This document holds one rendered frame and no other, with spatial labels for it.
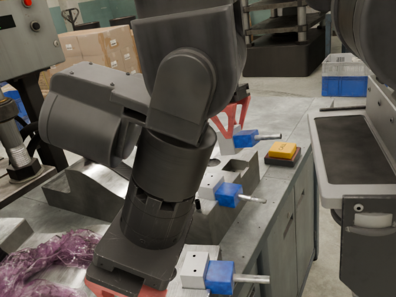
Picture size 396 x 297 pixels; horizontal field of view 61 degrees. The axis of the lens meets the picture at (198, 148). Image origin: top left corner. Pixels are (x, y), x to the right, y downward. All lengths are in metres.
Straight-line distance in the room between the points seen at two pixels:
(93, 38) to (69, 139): 4.22
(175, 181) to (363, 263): 0.27
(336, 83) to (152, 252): 3.56
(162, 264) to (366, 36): 0.21
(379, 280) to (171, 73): 0.36
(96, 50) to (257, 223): 3.97
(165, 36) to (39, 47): 1.22
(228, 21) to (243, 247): 0.54
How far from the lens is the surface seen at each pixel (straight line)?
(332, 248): 1.86
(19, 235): 0.74
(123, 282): 0.30
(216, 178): 0.67
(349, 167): 0.45
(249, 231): 0.71
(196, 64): 0.19
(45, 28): 1.43
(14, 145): 1.20
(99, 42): 4.45
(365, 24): 0.18
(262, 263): 0.92
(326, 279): 1.71
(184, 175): 0.24
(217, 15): 0.19
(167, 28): 0.20
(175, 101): 0.19
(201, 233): 0.66
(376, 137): 0.52
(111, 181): 0.77
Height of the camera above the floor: 1.26
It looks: 26 degrees down
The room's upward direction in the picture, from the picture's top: 10 degrees counter-clockwise
